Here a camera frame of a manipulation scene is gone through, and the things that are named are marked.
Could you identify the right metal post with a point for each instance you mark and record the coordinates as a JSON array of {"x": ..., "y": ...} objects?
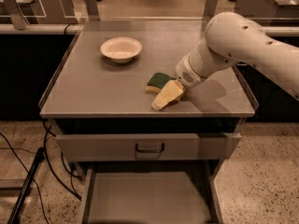
[{"x": 209, "y": 9}]

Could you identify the black drawer handle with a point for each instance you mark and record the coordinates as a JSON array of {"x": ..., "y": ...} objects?
[{"x": 149, "y": 149}]

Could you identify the grey top drawer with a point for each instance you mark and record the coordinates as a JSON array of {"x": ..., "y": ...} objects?
[{"x": 184, "y": 139}]

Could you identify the centre-left metal post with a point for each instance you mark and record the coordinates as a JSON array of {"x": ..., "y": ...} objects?
[{"x": 92, "y": 10}]

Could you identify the white paper bowl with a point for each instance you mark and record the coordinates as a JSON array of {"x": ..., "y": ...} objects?
[{"x": 121, "y": 49}]

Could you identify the black floor bar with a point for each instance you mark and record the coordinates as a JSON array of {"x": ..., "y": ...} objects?
[{"x": 25, "y": 186}]

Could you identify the open grey middle drawer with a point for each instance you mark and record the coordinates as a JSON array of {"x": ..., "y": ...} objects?
[{"x": 149, "y": 192}]

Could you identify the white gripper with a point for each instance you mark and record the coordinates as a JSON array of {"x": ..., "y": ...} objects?
[{"x": 186, "y": 73}]

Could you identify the grey metal drawer cabinet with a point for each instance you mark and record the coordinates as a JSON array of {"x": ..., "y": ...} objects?
[{"x": 88, "y": 85}]

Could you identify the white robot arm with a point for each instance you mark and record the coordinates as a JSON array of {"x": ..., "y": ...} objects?
[{"x": 230, "y": 38}]

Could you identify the white horizontal rail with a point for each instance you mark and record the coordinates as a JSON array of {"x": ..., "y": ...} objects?
[{"x": 60, "y": 29}]

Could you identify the green and yellow sponge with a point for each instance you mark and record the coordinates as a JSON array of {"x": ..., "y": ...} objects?
[{"x": 157, "y": 82}]

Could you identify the left metal post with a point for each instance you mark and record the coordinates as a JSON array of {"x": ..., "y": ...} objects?
[{"x": 18, "y": 21}]

